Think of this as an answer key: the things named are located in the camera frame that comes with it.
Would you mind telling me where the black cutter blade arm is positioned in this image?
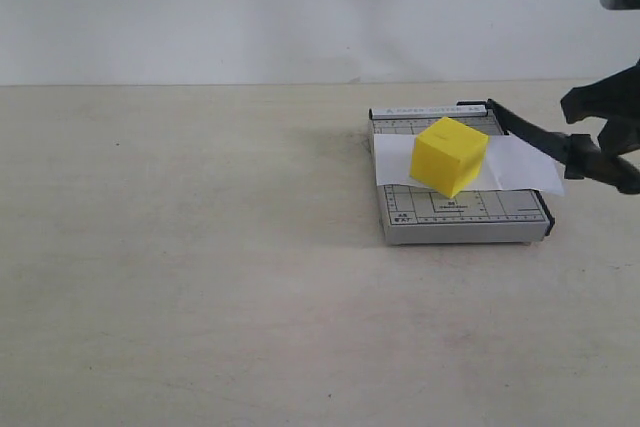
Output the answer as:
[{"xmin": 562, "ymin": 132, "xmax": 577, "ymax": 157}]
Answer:
[{"xmin": 486, "ymin": 99, "xmax": 639, "ymax": 195}]

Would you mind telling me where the yellow foam cube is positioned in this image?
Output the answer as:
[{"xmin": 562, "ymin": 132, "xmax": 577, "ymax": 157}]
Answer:
[{"xmin": 409, "ymin": 117, "xmax": 490, "ymax": 198}]

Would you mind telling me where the white paper sheet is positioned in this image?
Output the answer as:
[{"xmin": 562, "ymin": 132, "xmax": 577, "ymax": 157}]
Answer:
[{"xmin": 372, "ymin": 134, "xmax": 565, "ymax": 196}]

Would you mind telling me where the grey paper cutter base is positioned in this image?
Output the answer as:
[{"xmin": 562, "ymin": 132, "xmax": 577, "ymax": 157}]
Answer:
[{"xmin": 369, "ymin": 101, "xmax": 555, "ymax": 245}]

